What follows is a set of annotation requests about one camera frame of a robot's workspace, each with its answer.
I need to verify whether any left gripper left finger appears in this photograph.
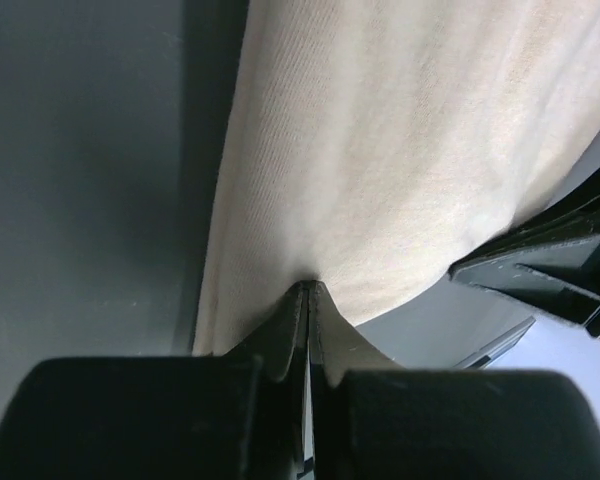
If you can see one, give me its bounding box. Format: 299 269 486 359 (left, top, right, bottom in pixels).
0 283 309 479

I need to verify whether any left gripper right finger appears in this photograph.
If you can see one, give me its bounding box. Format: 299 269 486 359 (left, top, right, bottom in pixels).
308 282 600 479

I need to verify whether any beige t shirt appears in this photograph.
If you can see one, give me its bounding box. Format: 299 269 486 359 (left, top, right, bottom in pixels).
193 1 600 355

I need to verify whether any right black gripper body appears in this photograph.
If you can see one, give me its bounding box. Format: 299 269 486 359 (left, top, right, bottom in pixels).
448 168 600 339

